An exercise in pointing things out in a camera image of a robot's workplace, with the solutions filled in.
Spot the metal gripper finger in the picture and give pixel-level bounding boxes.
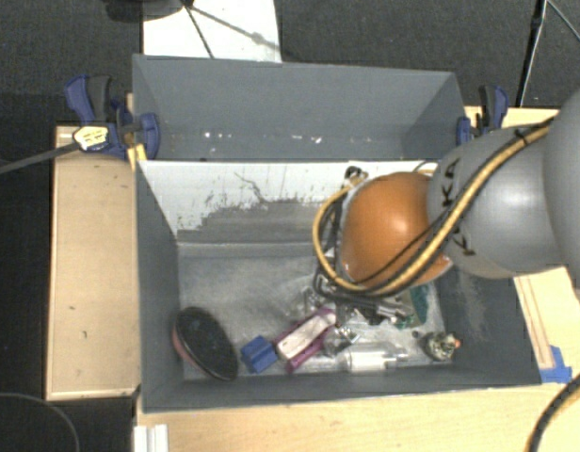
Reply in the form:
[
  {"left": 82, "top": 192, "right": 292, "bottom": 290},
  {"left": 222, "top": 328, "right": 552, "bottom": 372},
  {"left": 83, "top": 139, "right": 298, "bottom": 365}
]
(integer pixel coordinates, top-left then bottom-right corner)
[
  {"left": 335, "top": 322, "right": 363, "bottom": 346},
  {"left": 301, "top": 285, "right": 323, "bottom": 314}
]

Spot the purple and white packet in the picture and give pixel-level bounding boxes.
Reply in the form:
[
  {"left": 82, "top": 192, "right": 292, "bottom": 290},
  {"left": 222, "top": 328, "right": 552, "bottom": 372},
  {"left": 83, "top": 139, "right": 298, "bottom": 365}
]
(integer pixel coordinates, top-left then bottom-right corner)
[{"left": 274, "top": 305, "right": 339, "bottom": 375}]

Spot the small mottled toy animal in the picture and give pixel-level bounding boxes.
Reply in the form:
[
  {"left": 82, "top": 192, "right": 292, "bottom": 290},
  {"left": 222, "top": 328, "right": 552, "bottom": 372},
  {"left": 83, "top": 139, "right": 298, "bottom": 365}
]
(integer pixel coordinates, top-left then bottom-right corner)
[{"left": 418, "top": 331, "right": 463, "bottom": 362}]

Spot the blue block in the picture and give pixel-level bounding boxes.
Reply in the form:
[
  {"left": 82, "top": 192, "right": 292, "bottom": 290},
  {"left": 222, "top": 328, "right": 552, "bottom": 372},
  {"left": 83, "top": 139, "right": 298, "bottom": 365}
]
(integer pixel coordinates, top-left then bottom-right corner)
[{"left": 239, "top": 335, "right": 279, "bottom": 375}]

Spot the black and pink round disc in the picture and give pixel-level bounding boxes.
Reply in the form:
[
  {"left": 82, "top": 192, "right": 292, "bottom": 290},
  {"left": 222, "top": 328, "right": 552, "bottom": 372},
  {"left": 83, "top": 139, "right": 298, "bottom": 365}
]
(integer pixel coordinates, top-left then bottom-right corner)
[{"left": 171, "top": 305, "right": 240, "bottom": 382}]

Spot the grey metal bin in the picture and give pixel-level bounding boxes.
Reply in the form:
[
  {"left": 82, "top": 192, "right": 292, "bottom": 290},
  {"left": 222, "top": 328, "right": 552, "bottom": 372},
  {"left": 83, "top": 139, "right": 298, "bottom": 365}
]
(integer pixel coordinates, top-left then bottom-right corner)
[{"left": 129, "top": 53, "right": 543, "bottom": 414}]

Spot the pale wood board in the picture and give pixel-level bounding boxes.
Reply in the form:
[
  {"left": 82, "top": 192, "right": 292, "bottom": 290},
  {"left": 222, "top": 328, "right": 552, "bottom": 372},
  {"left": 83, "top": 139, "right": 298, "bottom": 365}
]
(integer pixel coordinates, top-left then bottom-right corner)
[{"left": 44, "top": 124, "right": 143, "bottom": 402}]

